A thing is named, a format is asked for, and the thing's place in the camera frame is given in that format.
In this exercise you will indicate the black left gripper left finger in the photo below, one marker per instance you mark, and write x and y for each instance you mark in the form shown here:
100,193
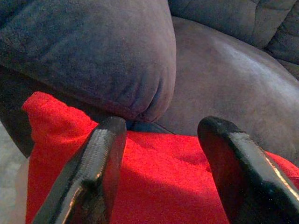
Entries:
93,163

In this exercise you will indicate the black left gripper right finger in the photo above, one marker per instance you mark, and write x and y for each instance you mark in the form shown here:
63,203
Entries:
240,177

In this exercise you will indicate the red pillow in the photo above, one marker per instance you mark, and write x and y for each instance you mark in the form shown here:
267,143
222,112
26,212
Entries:
158,177

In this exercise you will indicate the dark brown fabric sofa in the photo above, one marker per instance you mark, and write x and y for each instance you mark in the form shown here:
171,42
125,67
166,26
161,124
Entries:
210,70

